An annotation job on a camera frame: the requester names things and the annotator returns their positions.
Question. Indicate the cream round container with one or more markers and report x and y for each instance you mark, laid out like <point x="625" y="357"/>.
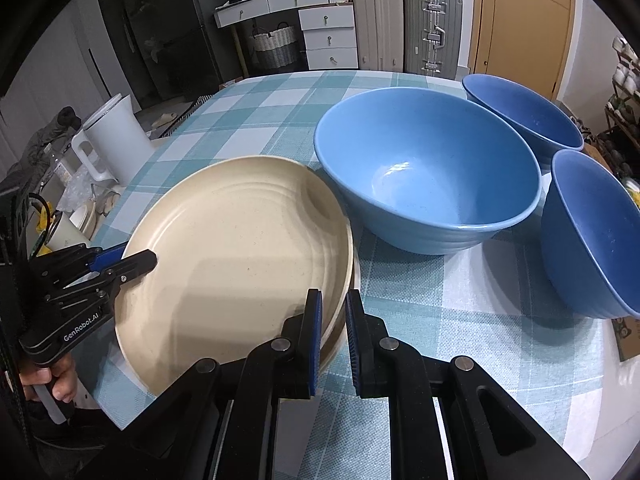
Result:
<point x="62" y="232"/>

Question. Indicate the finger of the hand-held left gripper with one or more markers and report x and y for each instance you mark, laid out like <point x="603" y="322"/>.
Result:
<point x="107" y="259"/>
<point x="132" y="267"/>

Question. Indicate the wooden door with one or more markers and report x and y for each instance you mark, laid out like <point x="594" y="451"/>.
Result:
<point x="525" y="25"/>

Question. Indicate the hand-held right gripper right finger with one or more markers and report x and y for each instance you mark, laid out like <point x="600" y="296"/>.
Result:
<point x="352" y="345"/>

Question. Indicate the clear water bottle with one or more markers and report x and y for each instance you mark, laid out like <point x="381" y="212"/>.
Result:
<point x="60" y="170"/>

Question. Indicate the silver suitcase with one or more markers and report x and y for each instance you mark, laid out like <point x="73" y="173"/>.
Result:
<point x="432" y="30"/>

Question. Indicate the beige suitcase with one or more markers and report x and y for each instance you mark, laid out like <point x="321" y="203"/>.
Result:
<point x="377" y="25"/>

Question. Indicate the beige slipper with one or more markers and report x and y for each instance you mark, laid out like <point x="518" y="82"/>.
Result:
<point x="162" y="119"/>

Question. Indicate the white electric kettle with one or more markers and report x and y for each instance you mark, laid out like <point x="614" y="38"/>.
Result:
<point x="120" y="140"/>

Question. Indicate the person's left hand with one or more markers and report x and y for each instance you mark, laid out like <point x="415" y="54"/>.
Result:
<point x="65" y="385"/>

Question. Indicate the printed cardboard box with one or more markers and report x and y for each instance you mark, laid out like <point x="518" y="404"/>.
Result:
<point x="629" y="340"/>

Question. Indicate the white dresser with drawers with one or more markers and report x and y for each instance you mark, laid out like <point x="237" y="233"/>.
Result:
<point x="325" y="35"/>

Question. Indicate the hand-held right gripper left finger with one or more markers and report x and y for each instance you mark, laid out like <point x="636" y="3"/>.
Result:
<point x="314" y="345"/>

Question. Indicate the grey clothes pile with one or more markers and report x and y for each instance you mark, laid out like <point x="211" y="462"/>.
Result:
<point x="47" y="140"/>

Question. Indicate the blue bowl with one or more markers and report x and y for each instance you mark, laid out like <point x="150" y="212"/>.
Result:
<point x="425" y="170"/>
<point x="520" y="110"/>
<point x="590" y="240"/>

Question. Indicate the woven storage basket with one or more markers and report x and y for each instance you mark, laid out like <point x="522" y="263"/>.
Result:
<point x="275" y="50"/>

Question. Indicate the wooden shoe rack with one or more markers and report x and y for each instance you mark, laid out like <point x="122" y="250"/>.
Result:
<point x="622" y="115"/>

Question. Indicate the dark grey refrigerator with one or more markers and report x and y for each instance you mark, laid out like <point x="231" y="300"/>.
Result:
<point x="160" y="35"/>

